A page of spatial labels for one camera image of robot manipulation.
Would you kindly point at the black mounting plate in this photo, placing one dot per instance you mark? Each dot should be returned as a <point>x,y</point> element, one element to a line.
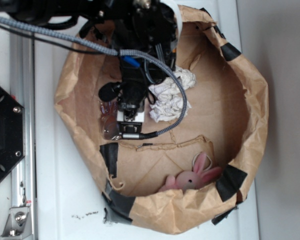
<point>11,133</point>

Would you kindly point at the crumpled white paper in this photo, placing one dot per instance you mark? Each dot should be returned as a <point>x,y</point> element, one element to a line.
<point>169,102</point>

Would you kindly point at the silver keys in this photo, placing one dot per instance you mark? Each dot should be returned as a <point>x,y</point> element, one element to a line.
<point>109,126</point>

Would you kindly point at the black foam microphone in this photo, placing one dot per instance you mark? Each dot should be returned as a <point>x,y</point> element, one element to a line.
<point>109,91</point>

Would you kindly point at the aluminium frame rail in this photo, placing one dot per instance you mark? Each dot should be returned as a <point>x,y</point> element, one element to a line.
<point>22,86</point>

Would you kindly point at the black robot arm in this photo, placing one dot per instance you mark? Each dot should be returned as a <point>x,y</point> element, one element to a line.
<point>143,34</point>

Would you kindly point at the metal corner bracket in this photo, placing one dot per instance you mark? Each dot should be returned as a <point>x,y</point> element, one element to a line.
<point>18,225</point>

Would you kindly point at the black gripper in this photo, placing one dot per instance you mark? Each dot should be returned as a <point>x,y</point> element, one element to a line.
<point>138,75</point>

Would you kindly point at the pink plush bunny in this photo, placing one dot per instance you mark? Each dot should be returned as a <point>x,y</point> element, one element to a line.
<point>202,173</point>

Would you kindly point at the brown paper bag bin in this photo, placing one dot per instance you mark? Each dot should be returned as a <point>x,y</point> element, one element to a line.
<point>228,120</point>

